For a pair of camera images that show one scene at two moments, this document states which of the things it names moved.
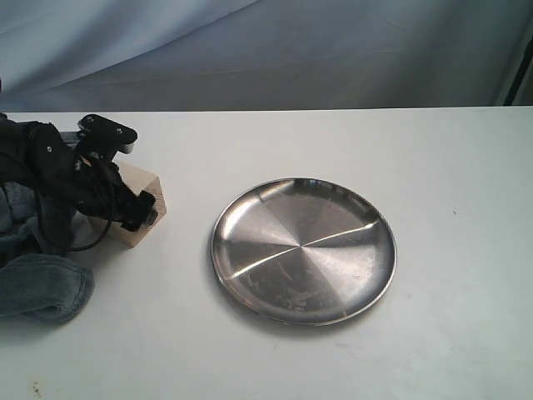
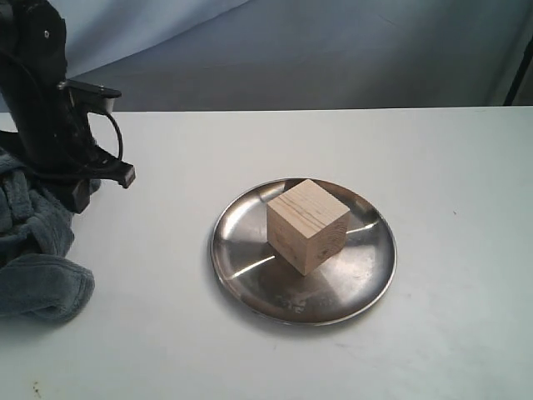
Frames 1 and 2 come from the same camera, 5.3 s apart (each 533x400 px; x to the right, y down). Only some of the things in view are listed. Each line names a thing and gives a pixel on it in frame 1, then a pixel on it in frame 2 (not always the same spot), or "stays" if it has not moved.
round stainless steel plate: x=306 y=251 stays
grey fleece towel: x=37 y=281 stays
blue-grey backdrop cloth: x=123 y=55 stays
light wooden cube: x=139 y=180 -> x=306 y=225
